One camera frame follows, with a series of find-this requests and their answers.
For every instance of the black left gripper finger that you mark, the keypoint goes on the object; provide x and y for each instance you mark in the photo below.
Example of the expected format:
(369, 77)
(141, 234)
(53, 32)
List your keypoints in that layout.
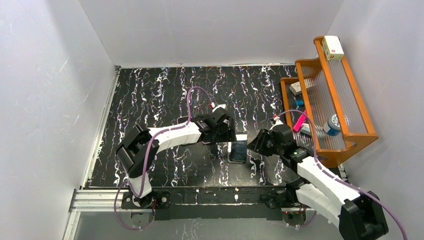
(220, 138)
(231, 133)

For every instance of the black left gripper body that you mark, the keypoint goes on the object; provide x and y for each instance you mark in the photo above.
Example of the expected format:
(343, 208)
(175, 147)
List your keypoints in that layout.
(230, 129)

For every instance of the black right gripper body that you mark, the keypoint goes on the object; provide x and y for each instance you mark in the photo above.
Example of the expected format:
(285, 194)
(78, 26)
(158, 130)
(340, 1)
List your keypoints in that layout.
(260, 145)

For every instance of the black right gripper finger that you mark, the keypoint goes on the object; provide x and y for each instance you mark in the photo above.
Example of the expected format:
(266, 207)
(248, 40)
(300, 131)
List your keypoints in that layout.
(260, 142)
(262, 149)

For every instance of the clear magsafe phone case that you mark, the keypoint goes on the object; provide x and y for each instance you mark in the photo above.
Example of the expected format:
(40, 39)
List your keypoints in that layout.
(240, 136)

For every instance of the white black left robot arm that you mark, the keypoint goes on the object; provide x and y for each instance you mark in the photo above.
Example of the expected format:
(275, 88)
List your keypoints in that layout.
(138, 149)

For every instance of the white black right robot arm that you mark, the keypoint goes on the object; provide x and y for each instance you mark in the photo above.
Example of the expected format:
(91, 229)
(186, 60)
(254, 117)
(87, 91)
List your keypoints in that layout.
(357, 216)

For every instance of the light blue eraser block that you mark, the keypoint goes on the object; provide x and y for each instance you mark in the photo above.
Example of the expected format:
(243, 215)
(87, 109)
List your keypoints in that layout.
(306, 129)

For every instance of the pink highlighter marker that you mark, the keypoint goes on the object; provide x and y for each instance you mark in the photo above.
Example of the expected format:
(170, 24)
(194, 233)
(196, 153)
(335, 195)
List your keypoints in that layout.
(301, 120)

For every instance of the blue small block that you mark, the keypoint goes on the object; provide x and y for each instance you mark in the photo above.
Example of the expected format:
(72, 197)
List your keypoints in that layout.
(299, 102)

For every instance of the grey white small box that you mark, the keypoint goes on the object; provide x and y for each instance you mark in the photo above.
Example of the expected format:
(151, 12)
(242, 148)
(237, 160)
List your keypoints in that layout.
(295, 88)

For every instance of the orange wooden shelf rack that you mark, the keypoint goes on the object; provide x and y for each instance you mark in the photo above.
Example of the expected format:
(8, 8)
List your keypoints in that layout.
(328, 88)

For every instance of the blue white tape roll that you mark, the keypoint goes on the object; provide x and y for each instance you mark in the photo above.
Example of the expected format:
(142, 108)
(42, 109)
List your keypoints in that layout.
(332, 126)

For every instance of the white box with red label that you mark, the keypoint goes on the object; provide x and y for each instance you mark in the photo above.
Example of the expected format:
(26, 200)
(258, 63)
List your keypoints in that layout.
(332, 47)

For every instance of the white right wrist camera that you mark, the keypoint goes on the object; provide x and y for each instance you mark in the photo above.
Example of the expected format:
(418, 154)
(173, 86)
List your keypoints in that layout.
(276, 122)

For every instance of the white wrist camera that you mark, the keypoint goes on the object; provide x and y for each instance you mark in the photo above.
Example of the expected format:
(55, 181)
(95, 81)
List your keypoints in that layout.
(276, 122)
(215, 106)

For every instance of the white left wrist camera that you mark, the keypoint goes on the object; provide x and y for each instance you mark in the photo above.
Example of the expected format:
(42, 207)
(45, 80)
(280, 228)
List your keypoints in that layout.
(215, 106)

